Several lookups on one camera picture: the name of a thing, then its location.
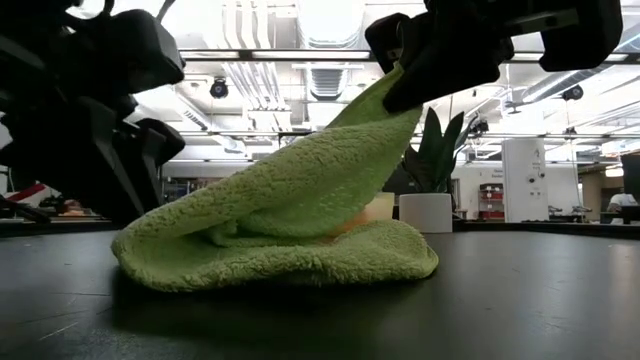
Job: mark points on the silver ceiling duct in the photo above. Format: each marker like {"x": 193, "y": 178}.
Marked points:
{"x": 330, "y": 20}

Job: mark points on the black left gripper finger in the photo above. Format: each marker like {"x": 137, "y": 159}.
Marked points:
{"x": 160, "y": 155}
{"x": 95, "y": 165}

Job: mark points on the green microfiber towel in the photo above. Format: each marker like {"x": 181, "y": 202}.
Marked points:
{"x": 280, "y": 250}

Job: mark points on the red angled bar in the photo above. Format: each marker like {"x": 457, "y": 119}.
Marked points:
{"x": 27, "y": 192}

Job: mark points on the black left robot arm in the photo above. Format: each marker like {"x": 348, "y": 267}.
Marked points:
{"x": 30, "y": 30}

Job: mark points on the red shelf unit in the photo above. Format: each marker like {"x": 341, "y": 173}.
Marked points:
{"x": 491, "y": 200}

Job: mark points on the black ceiling spotlight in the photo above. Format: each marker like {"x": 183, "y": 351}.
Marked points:
{"x": 572, "y": 93}
{"x": 219, "y": 89}

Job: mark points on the yellow-green plastic bin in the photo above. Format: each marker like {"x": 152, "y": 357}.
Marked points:
{"x": 380, "y": 207}

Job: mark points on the white pillar with signs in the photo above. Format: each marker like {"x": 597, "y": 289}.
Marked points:
{"x": 525, "y": 175}

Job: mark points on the orange microfiber towel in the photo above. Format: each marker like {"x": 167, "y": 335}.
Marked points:
{"x": 350, "y": 225}

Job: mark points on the person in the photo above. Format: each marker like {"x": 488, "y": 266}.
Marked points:
{"x": 620, "y": 202}

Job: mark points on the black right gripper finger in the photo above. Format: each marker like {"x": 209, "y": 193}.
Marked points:
{"x": 440, "y": 75}

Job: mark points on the potted plant in white pot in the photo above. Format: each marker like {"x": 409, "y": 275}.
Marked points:
{"x": 430, "y": 210}

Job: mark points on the black table mat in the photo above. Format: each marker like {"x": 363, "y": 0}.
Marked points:
{"x": 500, "y": 310}

